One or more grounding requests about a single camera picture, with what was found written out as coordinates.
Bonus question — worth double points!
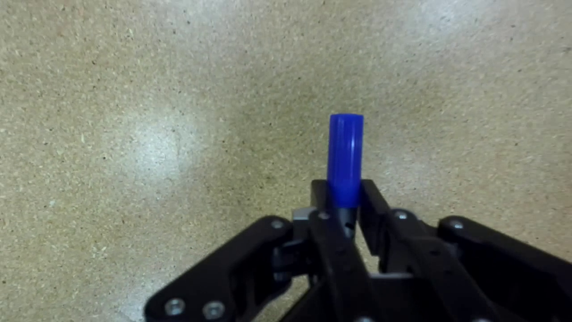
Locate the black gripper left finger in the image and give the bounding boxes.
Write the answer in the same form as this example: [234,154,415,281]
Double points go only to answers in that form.
[143,179,383,322]

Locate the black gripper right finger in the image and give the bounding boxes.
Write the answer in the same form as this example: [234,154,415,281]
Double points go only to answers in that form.
[358,179,572,322]

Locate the blue marker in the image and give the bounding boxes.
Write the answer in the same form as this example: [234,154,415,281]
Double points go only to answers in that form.
[326,113,367,212]

